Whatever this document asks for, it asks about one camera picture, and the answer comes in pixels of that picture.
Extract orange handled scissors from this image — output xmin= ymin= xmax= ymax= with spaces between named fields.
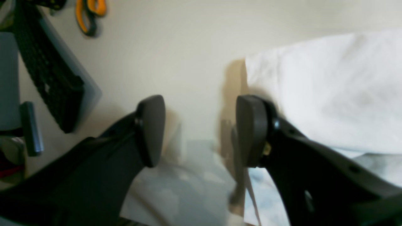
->
xmin=75 ymin=0 xmax=107 ymax=37

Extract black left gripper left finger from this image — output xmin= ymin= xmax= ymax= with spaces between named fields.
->
xmin=1 ymin=95 xmax=166 ymax=226

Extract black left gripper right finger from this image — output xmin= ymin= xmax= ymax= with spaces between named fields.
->
xmin=236 ymin=95 xmax=402 ymax=226

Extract white T-shirt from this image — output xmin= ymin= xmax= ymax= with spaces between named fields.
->
xmin=122 ymin=30 xmax=401 ymax=226

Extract black laptop keyboard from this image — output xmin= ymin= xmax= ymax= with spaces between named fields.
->
xmin=14 ymin=0 xmax=101 ymax=134

